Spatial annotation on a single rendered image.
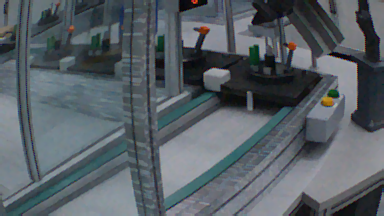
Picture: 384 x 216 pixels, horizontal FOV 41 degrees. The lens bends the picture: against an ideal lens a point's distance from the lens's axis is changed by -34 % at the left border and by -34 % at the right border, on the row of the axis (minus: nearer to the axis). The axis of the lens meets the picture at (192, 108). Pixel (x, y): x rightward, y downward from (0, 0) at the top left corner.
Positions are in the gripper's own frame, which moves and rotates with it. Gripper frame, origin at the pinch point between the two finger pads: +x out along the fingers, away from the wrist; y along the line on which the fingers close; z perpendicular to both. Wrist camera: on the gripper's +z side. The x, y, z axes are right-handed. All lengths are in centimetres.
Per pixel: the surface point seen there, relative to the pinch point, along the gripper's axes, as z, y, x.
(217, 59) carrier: -0.1, -5.3, 23.6
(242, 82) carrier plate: -9.3, 8.5, 13.6
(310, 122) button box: -27.2, 18.9, -2.1
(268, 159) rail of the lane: -25.9, 40.9, -1.3
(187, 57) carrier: 4.0, 2.4, 24.9
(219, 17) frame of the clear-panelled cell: 23, -86, 59
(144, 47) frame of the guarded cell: -5, 83, -25
